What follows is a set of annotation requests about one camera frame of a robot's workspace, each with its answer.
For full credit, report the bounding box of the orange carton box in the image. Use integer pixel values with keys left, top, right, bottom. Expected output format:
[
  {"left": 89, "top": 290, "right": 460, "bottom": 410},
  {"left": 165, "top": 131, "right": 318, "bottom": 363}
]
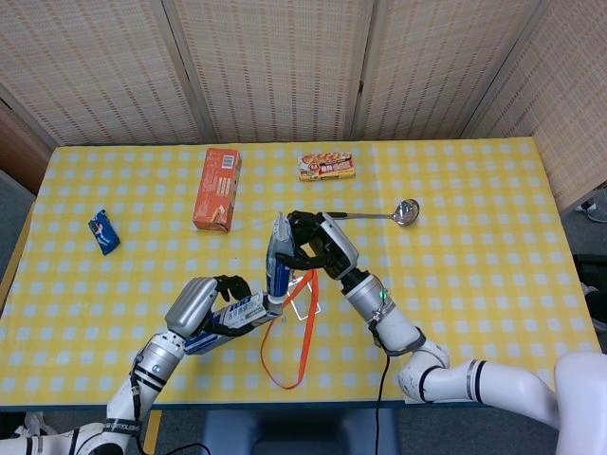
[{"left": 192, "top": 147, "right": 243, "bottom": 233}]

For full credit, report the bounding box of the orange lanyard strap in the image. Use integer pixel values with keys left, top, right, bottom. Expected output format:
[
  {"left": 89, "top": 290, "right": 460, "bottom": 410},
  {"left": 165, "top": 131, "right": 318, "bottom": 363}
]
[{"left": 259, "top": 268, "right": 322, "bottom": 391}]

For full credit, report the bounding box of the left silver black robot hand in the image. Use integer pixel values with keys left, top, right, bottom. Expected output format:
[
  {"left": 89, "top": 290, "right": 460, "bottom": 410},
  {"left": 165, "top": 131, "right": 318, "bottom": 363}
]
[{"left": 163, "top": 273, "right": 285, "bottom": 340}]

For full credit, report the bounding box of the yellow curry roux box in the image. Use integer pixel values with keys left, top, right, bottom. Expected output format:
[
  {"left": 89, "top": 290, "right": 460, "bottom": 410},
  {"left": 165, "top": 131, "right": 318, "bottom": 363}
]
[{"left": 298, "top": 152, "right": 358, "bottom": 183}]

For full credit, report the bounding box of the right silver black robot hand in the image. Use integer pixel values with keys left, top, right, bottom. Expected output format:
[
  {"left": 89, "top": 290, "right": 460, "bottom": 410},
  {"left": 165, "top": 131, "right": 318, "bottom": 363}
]
[{"left": 276, "top": 209, "right": 360, "bottom": 281}]

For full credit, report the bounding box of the woven folding screen panel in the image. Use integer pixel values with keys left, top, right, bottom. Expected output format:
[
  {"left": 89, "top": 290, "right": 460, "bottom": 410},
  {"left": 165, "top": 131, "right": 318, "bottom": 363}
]
[
  {"left": 160, "top": 0, "right": 377, "bottom": 143},
  {"left": 463, "top": 0, "right": 607, "bottom": 214},
  {"left": 0, "top": 0, "right": 211, "bottom": 195},
  {"left": 351, "top": 0, "right": 552, "bottom": 141}
]

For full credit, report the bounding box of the yellow checked tablecloth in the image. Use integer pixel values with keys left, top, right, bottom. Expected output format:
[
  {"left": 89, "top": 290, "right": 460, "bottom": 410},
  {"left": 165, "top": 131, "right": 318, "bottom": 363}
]
[{"left": 0, "top": 136, "right": 602, "bottom": 407}]

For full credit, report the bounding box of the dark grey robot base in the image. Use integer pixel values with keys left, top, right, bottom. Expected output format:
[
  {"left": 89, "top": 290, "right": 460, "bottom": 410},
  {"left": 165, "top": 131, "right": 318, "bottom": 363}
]
[{"left": 201, "top": 406, "right": 402, "bottom": 455}]

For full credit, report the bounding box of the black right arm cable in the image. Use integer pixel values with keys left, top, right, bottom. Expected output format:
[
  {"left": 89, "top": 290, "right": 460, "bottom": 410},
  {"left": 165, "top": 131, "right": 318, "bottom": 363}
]
[{"left": 368, "top": 307, "right": 395, "bottom": 455}]

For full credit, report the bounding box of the black bag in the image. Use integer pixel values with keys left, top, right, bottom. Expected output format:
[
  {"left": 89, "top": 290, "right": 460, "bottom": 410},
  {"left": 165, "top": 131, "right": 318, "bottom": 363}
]
[{"left": 571, "top": 253, "right": 607, "bottom": 333}]

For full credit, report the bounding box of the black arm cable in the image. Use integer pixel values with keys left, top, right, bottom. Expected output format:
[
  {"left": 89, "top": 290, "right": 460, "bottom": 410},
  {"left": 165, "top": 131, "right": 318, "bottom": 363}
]
[
  {"left": 368, "top": 307, "right": 395, "bottom": 455},
  {"left": 128, "top": 353, "right": 208, "bottom": 455}
]

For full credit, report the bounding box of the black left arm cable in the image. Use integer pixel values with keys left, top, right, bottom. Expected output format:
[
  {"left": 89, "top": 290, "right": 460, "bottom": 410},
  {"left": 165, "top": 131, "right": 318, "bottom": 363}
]
[{"left": 128, "top": 353, "right": 208, "bottom": 455}]

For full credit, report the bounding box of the blue snack packet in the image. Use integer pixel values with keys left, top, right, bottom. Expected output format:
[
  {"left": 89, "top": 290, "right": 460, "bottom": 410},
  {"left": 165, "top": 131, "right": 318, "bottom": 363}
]
[{"left": 88, "top": 207, "right": 121, "bottom": 256}]

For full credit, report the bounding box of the blue white tube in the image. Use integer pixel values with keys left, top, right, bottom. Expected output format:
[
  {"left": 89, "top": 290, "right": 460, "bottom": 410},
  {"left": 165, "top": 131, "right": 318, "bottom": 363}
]
[{"left": 264, "top": 211, "right": 298, "bottom": 307}]

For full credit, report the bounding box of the clear badge holder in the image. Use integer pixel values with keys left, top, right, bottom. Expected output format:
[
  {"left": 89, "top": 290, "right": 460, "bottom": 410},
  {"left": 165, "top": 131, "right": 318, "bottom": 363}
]
[{"left": 284, "top": 277, "right": 323, "bottom": 319}]

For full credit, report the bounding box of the blue and white toothpaste box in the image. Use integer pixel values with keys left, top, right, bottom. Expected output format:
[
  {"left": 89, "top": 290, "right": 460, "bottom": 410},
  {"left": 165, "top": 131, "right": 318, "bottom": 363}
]
[{"left": 182, "top": 291, "right": 285, "bottom": 356}]

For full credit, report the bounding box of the steel ladle with black handle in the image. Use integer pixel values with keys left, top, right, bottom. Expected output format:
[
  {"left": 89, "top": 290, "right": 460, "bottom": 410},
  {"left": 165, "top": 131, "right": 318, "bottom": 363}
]
[{"left": 322, "top": 198, "right": 422, "bottom": 228}]

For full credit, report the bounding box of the yellow table leg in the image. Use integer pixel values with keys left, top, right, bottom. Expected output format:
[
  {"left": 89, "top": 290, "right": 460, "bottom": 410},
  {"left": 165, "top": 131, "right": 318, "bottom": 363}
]
[{"left": 140, "top": 409, "right": 163, "bottom": 455}]

